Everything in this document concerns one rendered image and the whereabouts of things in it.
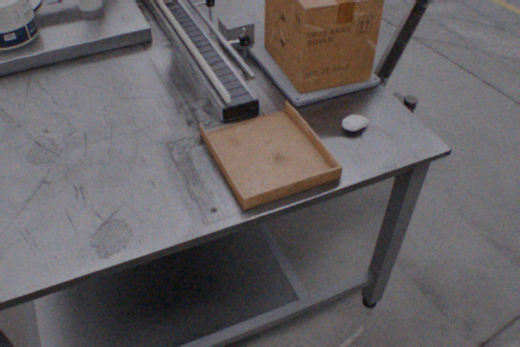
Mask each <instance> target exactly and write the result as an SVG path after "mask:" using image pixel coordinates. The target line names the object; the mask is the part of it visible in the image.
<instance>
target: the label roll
mask: <svg viewBox="0 0 520 347"><path fill-rule="evenodd" d="M38 33H39V28H38V26H37V21H36V19H35V16H34V12H33V9H32V4H31V2H30V0H0V51H1V50H5V49H10V48H14V47H17V46H21V45H26V44H28V43H29V42H30V41H31V40H33V38H34V37H36V36H37V35H38Z"/></svg>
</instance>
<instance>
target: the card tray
mask: <svg viewBox="0 0 520 347"><path fill-rule="evenodd" d="M199 126H200V134H201V137H202V138H203V140H204V142H205V145H206V147H208V148H209V150H210V152H211V154H212V155H213V157H214V160H215V162H216V164H217V166H218V167H219V168H220V170H221V171H222V173H223V175H224V177H225V178H226V180H227V182H228V184H229V186H230V188H232V190H233V192H234V195H235V197H236V199H237V200H238V201H239V203H240V205H241V207H242V208H243V209H244V210H247V209H252V208H254V207H257V206H260V205H263V204H265V203H268V202H270V201H273V200H275V199H283V198H285V197H288V196H290V195H293V194H295V193H298V192H301V191H304V190H306V189H309V188H311V187H316V186H321V185H324V184H326V183H329V182H331V181H333V180H336V179H339V178H341V177H342V168H343V166H342V164H341V163H340V162H339V161H338V160H337V159H335V158H334V156H333V155H332V153H331V151H330V150H329V149H328V148H326V147H325V145H324V144H323V142H322V141H321V139H320V138H318V137H317V135H316V134H315V133H314V131H313V129H311V128H310V127H309V126H308V125H307V123H306V122H305V121H304V119H303V118H302V117H301V116H300V115H299V113H298V112H297V111H296V110H295V109H294V108H293V106H292V105H291V104H290V102H289V101H288V100H285V110H283V111H279V112H275V113H273V114H269V115H267V116H264V117H260V118H254V119H251V120H248V121H245V122H239V123H235V124H233V125H230V126H227V127H224V128H217V129H214V130H211V131H208V132H205V129H203V127H202V124H201V123H199Z"/></svg>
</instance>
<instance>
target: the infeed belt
mask: <svg viewBox="0 0 520 347"><path fill-rule="evenodd" d="M153 1H154V3H155V4H156V6H158V8H159V10H161V12H162V13H163V15H164V17H165V18H166V20H168V22H169V25H170V26H171V27H172V28H173V30H174V31H175V34H176V35H177V37H179V39H180V42H181V43H182V44H183V45H184V46H185V48H186V49H187V50H188V52H189V54H190V55H191V56H192V57H193V59H194V62H195V63H196V64H197V65H198V67H199V68H200V70H201V72H202V73H203V75H204V76H205V77H206V78H207V80H208V81H209V84H210V85H211V86H212V87H213V89H214V90H215V92H216V93H217V95H218V97H219V98H220V100H222V102H223V103H224V105H225V106H226V108H227V109H230V108H234V107H236V106H239V105H243V104H246V103H249V102H253V101H254V98H253V97H252V96H251V94H250V93H249V92H248V91H247V90H246V89H245V86H244V85H243V84H242V83H241V82H240V80H239V79H238V78H237V75H235V73H234V72H233V71H232V69H231V68H229V67H228V65H227V63H226V62H225V61H224V60H223V59H222V58H221V56H220V54H219V53H218V52H217V51H216V50H215V48H214V47H213V46H212V44H211V42H210V41H208V39H207V38H206V37H205V34H203V32H202V31H201V30H200V29H199V28H198V25H197V24H196V23H195V22H194V21H193V20H192V18H191V17H190V15H189V14H188V12H186V11H185V8H183V7H182V6H181V5H180V3H179V2H178V1H177V0H173V3H170V4H165V5H166V7H167V8H168V9H169V10H170V11H171V14H172V15H173V16H174V18H175V19H176V21H177V23H178V24H179V25H180V26H181V27H182V30H183V31H184V32H185V33H186V35H187V36H188V38H189V40H190V41H191V42H192V43H193V44H194V45H195V48H197V50H198V51H199V53H200V54H201V55H202V58H203V59H204V60H205V62H207V64H208V65H209V67H210V69H211V70H212V71H213V73H214V74H215V76H217V78H218V81H219V82H220V83H221V84H222V85H223V86H224V87H225V88H226V90H227V92H228V94H229V95H230V102H228V103H227V102H226V100H225V99H224V98H223V97H222V96H221V94H220V93H219V92H218V91H217V88H216V86H215V85H214V84H213V83H212V81H211V80H210V78H209V76H208V75H207V73H206V72H205V70H204V69H203V68H202V65H201V64H200V62H198V60H197V59H196V58H195V57H194V55H193V53H192V52H191V51H190V49H189V48H188V45H187V44H186V43H185V42H184V40H183V39H182V37H181V36H180V34H179V33H178V32H177V31H176V29H175V26H174V25H173V24H172V23H171V21H170V20H169V19H168V17H167V16H166V15H165V14H164V12H163V10H162V9H161V7H160V6H159V4H158V2H157V1H156V0H153Z"/></svg>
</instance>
